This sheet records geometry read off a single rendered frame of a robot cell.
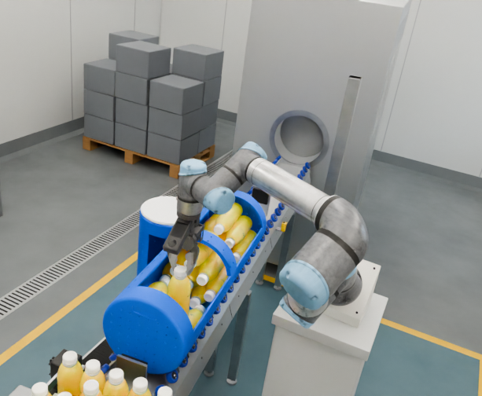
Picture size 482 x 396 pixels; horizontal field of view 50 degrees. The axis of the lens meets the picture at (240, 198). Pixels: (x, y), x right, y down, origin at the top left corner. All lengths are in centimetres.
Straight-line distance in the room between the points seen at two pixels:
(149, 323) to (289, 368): 52
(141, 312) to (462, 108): 523
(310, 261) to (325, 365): 71
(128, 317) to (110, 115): 404
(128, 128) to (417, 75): 328
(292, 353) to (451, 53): 491
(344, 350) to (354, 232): 64
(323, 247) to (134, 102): 433
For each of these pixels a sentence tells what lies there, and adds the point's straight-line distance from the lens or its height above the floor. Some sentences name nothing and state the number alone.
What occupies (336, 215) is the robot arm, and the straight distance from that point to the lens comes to 116.
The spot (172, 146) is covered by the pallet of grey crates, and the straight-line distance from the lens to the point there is 518.
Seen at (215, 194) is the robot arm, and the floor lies 161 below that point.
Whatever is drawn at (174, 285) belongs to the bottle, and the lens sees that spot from 160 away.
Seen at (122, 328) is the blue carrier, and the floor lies 110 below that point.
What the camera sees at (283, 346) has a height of 103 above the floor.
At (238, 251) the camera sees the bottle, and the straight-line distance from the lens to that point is 213.
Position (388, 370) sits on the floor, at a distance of 343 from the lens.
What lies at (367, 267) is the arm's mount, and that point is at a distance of 178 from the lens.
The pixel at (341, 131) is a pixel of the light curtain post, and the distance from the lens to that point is 264.
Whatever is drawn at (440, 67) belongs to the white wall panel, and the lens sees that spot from 629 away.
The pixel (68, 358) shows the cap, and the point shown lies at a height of 111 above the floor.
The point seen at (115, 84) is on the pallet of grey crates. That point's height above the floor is 80.
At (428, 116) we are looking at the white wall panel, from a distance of 640.
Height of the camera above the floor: 220
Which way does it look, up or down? 26 degrees down
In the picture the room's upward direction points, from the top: 8 degrees clockwise
